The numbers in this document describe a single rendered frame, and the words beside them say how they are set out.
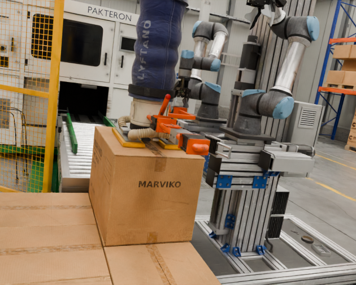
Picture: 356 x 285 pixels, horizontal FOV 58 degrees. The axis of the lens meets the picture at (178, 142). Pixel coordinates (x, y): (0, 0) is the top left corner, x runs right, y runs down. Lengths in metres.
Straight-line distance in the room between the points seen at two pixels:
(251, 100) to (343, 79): 8.81
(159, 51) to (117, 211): 0.72
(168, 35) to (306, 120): 1.04
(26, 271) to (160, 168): 0.61
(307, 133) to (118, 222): 1.30
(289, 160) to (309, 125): 0.46
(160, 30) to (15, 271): 1.09
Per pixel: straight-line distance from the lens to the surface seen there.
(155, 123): 1.34
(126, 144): 1.43
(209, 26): 2.31
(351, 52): 10.45
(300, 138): 2.14
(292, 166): 1.79
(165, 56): 1.49
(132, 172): 1.34
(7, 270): 1.34
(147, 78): 1.49
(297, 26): 1.81
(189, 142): 0.99
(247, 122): 1.73
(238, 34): 12.51
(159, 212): 1.44
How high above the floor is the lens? 1.28
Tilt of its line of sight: 11 degrees down
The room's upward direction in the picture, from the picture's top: 8 degrees clockwise
